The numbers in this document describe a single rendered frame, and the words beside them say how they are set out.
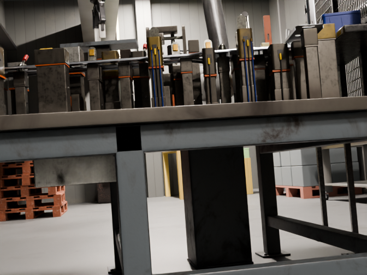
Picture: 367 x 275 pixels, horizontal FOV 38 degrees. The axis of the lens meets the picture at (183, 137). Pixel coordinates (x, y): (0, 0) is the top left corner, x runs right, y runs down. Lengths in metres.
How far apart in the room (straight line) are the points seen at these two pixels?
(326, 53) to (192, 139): 0.88
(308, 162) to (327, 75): 5.38
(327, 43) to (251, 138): 0.79
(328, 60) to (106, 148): 1.07
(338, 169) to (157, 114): 6.36
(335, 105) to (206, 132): 0.38
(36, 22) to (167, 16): 2.70
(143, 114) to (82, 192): 9.59
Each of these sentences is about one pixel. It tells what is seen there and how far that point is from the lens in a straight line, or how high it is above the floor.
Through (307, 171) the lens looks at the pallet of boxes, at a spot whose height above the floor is 0.37.
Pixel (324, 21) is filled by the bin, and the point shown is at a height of 1.13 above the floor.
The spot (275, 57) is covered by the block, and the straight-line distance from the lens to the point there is 2.10.
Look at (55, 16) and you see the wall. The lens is 11.52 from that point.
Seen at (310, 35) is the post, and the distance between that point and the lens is 1.97.
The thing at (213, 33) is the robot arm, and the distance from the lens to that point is 2.84.
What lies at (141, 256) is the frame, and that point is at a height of 0.29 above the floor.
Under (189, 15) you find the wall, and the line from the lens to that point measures 11.66.
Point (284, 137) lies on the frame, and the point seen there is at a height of 0.59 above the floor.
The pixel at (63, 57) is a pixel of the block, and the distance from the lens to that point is 2.15.
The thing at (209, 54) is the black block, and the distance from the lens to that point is 2.11.
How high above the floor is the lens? 0.53
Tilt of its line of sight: 3 degrees up
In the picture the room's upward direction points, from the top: 4 degrees counter-clockwise
